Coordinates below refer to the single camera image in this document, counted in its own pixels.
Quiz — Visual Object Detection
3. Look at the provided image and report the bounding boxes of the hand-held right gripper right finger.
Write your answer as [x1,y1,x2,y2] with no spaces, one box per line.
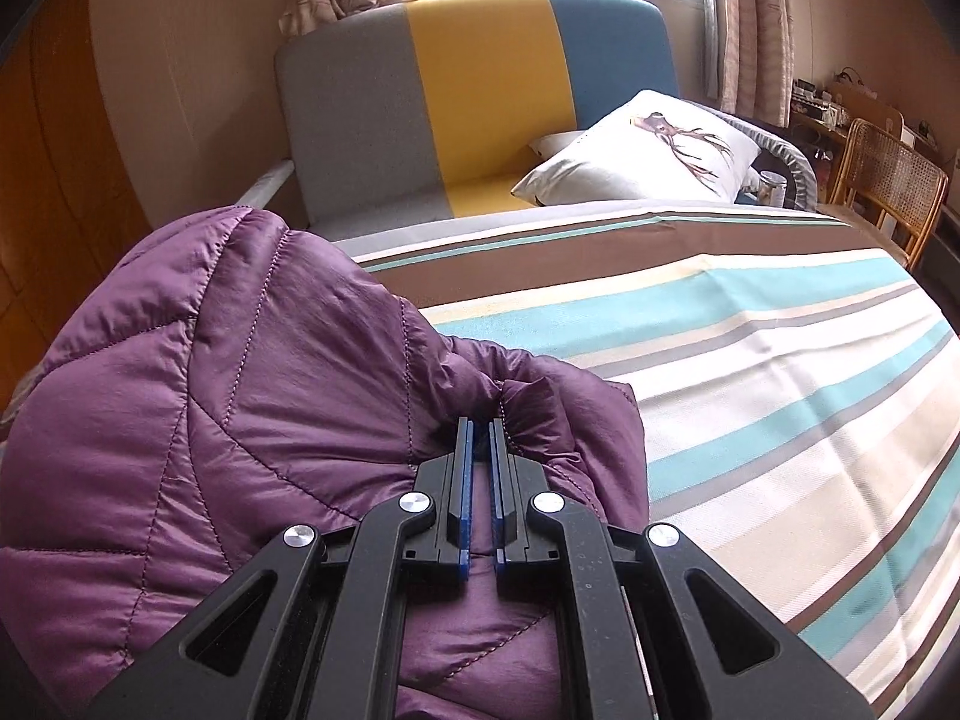
[487,418,875,720]

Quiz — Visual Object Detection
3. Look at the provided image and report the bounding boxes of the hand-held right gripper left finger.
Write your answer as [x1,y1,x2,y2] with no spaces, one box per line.
[86,416,477,720]

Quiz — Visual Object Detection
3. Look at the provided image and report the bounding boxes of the purple quilted jacket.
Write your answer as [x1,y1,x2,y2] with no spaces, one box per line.
[0,206,650,720]

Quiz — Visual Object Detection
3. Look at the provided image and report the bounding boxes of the striped bed sheet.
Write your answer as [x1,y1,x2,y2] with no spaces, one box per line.
[330,199,960,713]

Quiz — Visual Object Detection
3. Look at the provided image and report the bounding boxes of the white deer print pillow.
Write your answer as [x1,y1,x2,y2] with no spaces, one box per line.
[511,88,762,207]

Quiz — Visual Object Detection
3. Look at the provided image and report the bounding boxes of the grey yellow blue headboard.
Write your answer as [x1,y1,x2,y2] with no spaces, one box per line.
[274,0,683,233]

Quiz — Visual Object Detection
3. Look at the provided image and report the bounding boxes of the grey padded crib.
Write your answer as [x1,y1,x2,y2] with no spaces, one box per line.
[705,106,820,207]

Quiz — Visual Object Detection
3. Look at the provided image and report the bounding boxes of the wooden desk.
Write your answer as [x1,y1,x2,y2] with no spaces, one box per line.
[787,79,960,200]

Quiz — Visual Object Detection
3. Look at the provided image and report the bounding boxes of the wicker chair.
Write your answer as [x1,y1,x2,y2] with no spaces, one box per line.
[821,118,950,271]

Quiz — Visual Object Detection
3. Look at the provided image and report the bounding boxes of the orange wooden wardrobe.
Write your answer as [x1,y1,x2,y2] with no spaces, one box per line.
[0,0,158,421]

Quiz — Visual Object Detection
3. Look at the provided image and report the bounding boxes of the white bed rail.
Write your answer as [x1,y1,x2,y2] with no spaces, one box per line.
[232,159,295,207]

